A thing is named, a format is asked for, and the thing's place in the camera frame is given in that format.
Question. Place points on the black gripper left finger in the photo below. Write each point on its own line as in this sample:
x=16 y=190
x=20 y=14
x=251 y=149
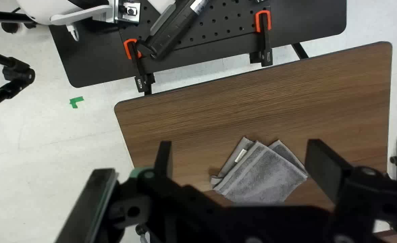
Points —
x=162 y=163

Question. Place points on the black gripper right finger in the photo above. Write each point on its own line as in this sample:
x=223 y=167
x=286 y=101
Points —
x=327 y=167

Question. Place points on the grey cloth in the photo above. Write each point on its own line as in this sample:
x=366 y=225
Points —
x=260 y=176

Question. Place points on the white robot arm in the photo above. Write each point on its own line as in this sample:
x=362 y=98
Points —
x=44 y=9

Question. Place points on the orange and black clamp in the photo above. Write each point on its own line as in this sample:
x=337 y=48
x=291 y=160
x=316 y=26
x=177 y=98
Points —
x=264 y=41
x=140 y=72

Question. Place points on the green tape mark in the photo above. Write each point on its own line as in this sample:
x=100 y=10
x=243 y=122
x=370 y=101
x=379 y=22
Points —
x=75 y=102

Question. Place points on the brown wooden table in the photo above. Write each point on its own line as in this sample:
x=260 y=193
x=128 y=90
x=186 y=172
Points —
x=300 y=51

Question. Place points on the black handheld tool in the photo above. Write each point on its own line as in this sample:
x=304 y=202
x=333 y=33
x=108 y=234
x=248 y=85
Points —
x=175 y=25

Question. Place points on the black tripod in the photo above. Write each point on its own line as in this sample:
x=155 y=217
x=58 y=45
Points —
x=16 y=75

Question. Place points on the aluminium mounting bracket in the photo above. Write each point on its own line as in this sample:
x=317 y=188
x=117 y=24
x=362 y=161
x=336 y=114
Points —
x=128 y=12

